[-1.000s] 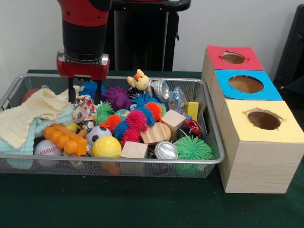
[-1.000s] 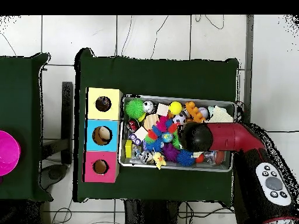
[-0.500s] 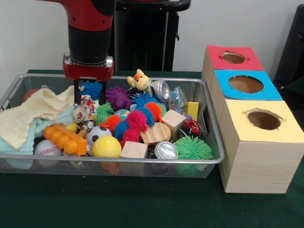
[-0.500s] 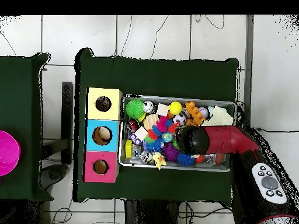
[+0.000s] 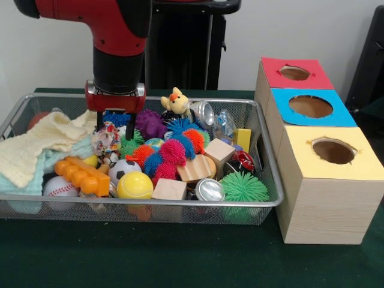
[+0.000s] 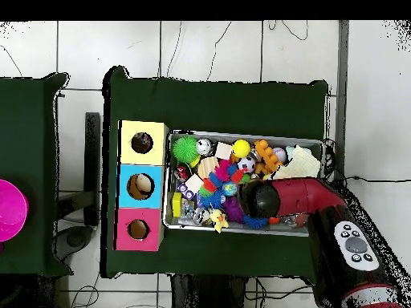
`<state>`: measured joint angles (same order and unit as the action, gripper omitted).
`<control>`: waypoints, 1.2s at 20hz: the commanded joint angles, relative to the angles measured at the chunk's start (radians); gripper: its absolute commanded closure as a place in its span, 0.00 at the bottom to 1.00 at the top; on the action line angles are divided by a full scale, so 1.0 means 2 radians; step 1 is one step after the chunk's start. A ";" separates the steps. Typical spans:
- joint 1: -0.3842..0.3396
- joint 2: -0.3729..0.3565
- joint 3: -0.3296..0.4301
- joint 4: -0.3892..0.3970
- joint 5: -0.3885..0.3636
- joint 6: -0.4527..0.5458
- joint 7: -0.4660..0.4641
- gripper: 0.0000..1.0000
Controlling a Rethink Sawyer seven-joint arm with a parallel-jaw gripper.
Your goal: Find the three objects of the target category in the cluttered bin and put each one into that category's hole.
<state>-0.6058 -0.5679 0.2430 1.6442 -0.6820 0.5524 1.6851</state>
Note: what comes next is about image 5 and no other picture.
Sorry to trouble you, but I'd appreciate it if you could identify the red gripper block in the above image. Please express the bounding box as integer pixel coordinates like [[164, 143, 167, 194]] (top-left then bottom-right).
[[85, 79, 147, 141]]

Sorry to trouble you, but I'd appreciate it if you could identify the floral print cloth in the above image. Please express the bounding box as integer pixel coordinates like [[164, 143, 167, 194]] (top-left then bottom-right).
[[91, 121, 122, 157]]

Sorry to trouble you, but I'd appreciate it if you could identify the mint green knitted cloth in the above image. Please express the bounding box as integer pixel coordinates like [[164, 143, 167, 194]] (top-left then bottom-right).
[[0, 136, 94, 196]]

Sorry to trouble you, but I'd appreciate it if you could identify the orange plastic compartment tray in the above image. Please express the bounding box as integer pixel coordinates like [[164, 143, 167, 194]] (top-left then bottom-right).
[[54, 157, 111, 197]]

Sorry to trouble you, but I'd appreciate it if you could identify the cream waffle cloth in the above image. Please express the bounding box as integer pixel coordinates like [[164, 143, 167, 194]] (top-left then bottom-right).
[[0, 104, 97, 190]]

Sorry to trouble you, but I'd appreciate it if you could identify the wooden box with three holes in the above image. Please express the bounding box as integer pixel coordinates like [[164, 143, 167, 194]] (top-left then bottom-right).
[[254, 56, 384, 245]]

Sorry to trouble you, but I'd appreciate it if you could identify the purple spiky ball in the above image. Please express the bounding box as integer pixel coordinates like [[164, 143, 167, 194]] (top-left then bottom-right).
[[134, 109, 167, 140]]

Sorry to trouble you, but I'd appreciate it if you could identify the small soccer ball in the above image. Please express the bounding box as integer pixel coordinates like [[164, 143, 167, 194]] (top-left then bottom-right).
[[107, 159, 142, 184]]

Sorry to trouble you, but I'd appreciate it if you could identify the multicolour spiky caterpillar toy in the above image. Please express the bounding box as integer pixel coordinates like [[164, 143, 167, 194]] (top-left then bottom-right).
[[125, 128, 211, 181]]

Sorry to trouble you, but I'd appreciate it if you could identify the yellow plush duck toy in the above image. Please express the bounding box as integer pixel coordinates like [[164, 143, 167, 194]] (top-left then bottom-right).
[[160, 86, 190, 115]]

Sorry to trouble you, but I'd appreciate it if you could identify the yellow tennis ball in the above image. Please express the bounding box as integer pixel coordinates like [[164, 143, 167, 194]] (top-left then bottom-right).
[[116, 172, 154, 200]]

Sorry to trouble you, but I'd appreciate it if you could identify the white baseball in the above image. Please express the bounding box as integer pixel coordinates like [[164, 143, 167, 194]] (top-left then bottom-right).
[[43, 176, 79, 197]]

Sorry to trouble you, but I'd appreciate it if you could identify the large green spiky ball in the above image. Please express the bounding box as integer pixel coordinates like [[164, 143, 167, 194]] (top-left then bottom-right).
[[218, 172, 270, 223]]

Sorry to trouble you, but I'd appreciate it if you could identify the dark green table cloth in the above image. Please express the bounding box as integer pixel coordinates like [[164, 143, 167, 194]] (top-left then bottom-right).
[[0, 86, 384, 288]]

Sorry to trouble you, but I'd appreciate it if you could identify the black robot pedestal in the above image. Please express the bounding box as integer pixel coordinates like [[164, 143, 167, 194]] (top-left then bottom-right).
[[145, 0, 242, 90]]

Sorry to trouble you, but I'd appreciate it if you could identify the shallow wire mesh bin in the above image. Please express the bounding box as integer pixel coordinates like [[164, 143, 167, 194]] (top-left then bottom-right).
[[0, 93, 283, 226]]

